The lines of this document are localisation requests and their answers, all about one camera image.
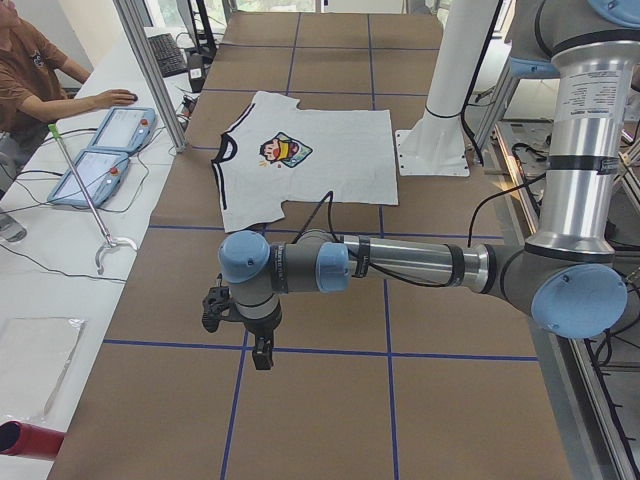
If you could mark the lower blue teach pendant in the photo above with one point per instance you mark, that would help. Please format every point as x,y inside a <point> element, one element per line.
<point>100,171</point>

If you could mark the silver reacher grabber tool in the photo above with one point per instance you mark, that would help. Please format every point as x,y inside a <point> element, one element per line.
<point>110,242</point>

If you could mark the aluminium frame post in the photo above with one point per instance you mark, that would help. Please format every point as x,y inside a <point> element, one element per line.
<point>132,24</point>

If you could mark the person's hand on mouse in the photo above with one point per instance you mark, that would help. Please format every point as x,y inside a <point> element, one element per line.
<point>113,97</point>

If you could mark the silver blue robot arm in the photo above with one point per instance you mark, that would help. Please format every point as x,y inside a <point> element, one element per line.
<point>562,277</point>

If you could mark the black keyboard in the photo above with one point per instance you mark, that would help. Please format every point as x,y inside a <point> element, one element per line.
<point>167,54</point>

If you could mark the clear plastic bag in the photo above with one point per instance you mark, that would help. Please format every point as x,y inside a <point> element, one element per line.
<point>35,355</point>

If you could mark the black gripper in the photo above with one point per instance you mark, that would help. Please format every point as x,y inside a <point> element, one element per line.
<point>262,328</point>

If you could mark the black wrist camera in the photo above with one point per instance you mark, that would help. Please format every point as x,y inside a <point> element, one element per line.
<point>217,307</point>

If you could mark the blue teach pendant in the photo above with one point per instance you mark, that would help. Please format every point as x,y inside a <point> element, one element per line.
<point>100,171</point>
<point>124,129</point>

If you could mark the white cartoon print t-shirt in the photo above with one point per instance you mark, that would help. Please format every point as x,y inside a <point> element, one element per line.
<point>275,152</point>

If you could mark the seated person brown shirt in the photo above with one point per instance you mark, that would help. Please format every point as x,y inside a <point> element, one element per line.
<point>31,94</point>

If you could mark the red cylinder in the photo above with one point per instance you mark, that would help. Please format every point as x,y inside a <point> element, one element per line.
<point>30,441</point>

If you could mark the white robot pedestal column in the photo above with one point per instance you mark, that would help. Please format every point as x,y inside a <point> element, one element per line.
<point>435,146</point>

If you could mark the upper blue teach pendant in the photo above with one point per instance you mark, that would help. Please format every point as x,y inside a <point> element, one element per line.
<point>124,129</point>

